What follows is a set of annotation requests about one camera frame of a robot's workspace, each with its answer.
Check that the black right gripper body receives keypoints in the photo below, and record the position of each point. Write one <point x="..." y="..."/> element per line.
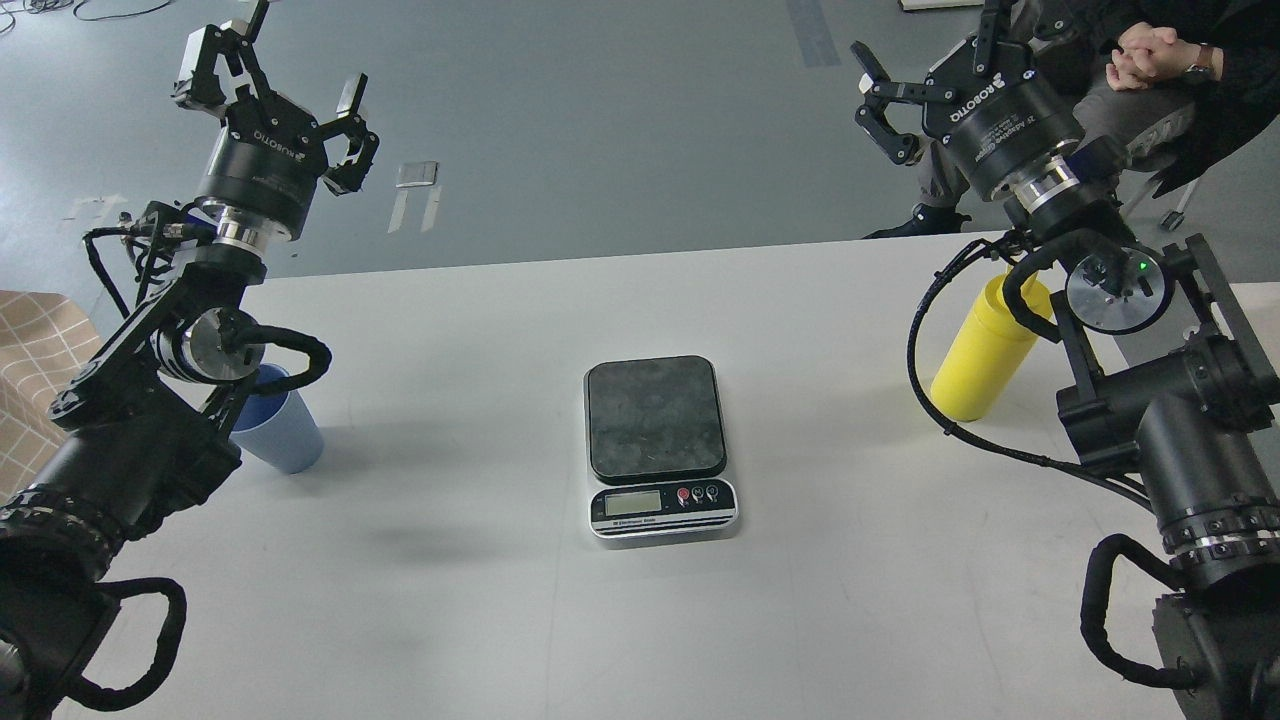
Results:
<point x="1000" y="124"/>

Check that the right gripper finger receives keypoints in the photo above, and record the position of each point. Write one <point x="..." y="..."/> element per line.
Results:
<point x="993" y="50"/>
<point x="880" y="91"/>

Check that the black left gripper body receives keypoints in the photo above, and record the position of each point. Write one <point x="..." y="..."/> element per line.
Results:
<point x="265" y="164"/>

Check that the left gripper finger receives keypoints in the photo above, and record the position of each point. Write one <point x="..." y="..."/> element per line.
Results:
<point x="348" y="176"/>
<point x="199" y="87"/>

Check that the yellow squeeze seasoning bottle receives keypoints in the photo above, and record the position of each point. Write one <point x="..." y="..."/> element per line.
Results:
<point x="985" y="355"/>

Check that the blue ribbed plastic cup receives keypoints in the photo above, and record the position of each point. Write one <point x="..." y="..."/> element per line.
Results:
<point x="279" y="430"/>

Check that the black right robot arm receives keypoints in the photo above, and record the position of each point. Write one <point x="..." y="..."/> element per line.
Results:
<point x="1169" y="377"/>

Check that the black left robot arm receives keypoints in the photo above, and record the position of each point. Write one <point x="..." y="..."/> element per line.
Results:
<point x="148" y="418"/>

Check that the black digital kitchen scale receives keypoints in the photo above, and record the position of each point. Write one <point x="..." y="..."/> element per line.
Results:
<point x="656" y="450"/>

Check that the seated person clasped hands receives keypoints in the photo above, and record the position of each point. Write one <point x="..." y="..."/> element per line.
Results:
<point x="1146" y="55"/>

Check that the grey floor plate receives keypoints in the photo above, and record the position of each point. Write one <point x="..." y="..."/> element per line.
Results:
<point x="417" y="174"/>

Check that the seated person in black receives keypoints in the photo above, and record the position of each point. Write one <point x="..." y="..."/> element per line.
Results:
<point x="1236" y="91"/>

